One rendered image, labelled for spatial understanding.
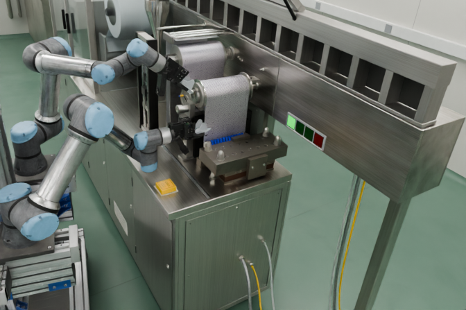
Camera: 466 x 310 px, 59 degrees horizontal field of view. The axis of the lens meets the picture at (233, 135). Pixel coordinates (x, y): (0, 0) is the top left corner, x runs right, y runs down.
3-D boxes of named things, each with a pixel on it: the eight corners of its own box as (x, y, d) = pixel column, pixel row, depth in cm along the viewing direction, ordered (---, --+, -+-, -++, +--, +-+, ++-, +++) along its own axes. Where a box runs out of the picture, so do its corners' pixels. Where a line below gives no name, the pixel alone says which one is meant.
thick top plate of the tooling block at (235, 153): (198, 159, 194) (199, 148, 191) (267, 141, 214) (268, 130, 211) (216, 176, 182) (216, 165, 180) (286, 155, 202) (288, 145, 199)
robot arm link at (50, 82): (24, 137, 205) (28, 37, 175) (46, 125, 217) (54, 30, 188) (44, 148, 203) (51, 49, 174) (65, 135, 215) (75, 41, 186)
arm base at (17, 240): (0, 252, 155) (-6, 232, 150) (4, 226, 167) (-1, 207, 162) (44, 244, 160) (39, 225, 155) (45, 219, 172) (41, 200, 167)
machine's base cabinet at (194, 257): (61, 132, 395) (48, 45, 354) (126, 120, 427) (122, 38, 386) (173, 347, 214) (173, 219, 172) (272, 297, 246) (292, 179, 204)
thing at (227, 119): (203, 141, 196) (204, 106, 187) (244, 132, 208) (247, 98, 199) (204, 142, 196) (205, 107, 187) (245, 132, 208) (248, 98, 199)
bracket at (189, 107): (177, 157, 207) (177, 101, 192) (188, 154, 210) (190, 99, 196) (182, 161, 204) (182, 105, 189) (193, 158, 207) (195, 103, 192)
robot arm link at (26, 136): (7, 152, 196) (2, 127, 189) (30, 141, 207) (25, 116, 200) (28, 159, 192) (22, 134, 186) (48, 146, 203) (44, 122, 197)
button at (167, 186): (155, 186, 184) (155, 182, 183) (170, 182, 188) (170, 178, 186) (161, 195, 179) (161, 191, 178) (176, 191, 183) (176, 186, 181)
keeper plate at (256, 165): (245, 177, 194) (247, 158, 188) (263, 173, 198) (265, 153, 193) (248, 180, 192) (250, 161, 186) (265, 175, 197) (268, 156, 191)
